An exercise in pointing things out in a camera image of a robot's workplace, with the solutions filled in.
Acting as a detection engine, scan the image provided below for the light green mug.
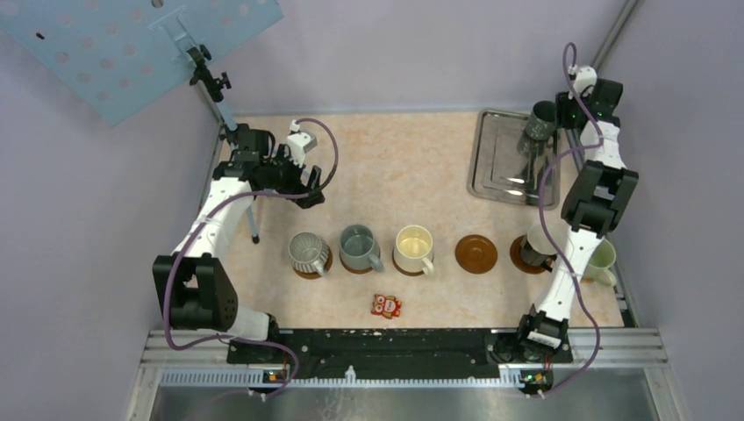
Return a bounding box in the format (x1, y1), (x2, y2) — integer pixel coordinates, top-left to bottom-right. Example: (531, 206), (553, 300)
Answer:
(583, 239), (618, 288)

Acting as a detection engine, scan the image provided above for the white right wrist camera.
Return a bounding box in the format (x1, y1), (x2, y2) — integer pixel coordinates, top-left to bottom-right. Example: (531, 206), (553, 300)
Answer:
(568, 65), (597, 98)

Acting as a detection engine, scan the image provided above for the black mug white inside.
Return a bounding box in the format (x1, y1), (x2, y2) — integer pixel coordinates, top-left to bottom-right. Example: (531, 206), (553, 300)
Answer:
(518, 224), (557, 272)

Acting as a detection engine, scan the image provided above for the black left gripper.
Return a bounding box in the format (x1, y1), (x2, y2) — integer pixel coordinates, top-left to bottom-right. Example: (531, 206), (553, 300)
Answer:
(261, 144), (324, 208)

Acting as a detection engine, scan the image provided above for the grey ribbed mug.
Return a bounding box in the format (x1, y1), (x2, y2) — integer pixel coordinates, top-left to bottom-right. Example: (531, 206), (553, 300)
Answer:
(288, 232), (332, 277)

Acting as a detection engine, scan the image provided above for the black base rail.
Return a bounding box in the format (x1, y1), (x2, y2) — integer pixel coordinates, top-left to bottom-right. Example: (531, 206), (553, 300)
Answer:
(226, 328), (574, 366)

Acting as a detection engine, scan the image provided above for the red owl toy block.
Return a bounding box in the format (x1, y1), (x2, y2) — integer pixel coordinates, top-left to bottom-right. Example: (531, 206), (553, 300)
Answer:
(370, 294), (403, 319)

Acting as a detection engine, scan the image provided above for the silver metal tray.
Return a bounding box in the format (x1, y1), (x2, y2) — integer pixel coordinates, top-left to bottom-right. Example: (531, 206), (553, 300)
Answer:
(468, 109), (561, 206)

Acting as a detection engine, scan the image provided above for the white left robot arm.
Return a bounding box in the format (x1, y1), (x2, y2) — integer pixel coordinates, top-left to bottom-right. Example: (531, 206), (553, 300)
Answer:
(152, 119), (330, 363)

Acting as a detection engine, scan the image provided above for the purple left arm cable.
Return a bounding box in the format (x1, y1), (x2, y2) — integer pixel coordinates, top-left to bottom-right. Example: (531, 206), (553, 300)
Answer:
(161, 118), (340, 401)

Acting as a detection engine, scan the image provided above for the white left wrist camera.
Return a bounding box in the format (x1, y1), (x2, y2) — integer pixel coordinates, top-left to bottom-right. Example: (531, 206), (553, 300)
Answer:
(285, 119), (318, 168)

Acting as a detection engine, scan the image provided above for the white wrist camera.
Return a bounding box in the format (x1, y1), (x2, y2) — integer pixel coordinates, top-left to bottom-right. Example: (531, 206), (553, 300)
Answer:
(285, 119), (318, 168)
(568, 65), (597, 98)

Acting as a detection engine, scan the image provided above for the cream mug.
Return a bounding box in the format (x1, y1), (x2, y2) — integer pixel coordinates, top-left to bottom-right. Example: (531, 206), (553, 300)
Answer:
(393, 225), (435, 276)

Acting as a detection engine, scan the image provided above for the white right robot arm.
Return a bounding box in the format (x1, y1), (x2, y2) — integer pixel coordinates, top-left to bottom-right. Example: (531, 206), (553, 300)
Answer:
(514, 76), (639, 361)

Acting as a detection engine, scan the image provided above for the blue perforated panel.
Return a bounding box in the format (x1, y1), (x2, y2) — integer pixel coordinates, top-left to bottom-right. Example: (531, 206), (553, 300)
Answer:
(1, 0), (283, 125)

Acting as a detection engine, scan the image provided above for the grey blue mug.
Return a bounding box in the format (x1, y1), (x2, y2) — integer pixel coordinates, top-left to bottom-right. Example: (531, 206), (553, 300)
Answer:
(340, 225), (384, 273)

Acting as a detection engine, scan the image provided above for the brown wooden coaster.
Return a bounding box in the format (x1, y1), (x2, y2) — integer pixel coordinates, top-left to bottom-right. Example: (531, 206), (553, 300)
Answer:
(392, 256), (426, 277)
(340, 260), (375, 275)
(454, 234), (498, 275)
(509, 235), (551, 275)
(294, 254), (333, 280)

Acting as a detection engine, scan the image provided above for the dark green mug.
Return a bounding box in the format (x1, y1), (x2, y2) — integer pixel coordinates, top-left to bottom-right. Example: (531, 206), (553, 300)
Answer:
(517, 100), (556, 157)

